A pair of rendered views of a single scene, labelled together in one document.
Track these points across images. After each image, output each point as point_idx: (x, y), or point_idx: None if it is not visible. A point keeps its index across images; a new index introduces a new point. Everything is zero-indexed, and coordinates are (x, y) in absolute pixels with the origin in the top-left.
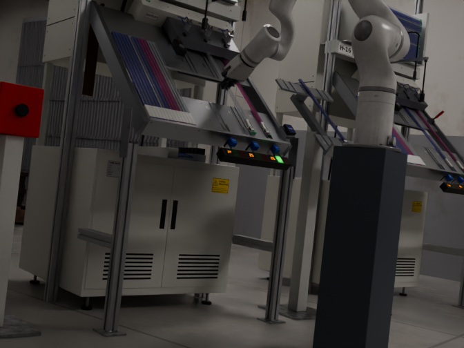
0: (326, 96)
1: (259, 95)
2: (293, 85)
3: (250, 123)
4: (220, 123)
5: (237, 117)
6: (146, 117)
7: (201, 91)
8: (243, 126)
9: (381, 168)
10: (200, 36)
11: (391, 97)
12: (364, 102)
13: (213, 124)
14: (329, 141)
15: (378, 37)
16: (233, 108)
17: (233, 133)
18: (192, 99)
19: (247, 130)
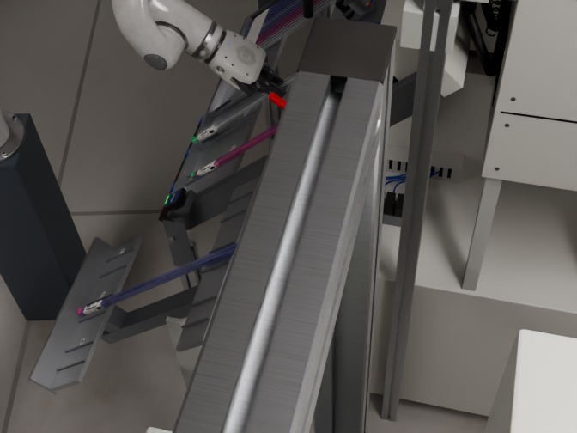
0: (191, 324)
1: (258, 160)
2: (235, 220)
3: (207, 131)
4: (232, 100)
5: (235, 126)
6: (252, 15)
7: (484, 182)
8: (221, 136)
9: None
10: (365, 4)
11: None
12: None
13: (234, 91)
14: (118, 265)
15: None
16: (250, 118)
17: (205, 112)
18: (275, 56)
19: (214, 142)
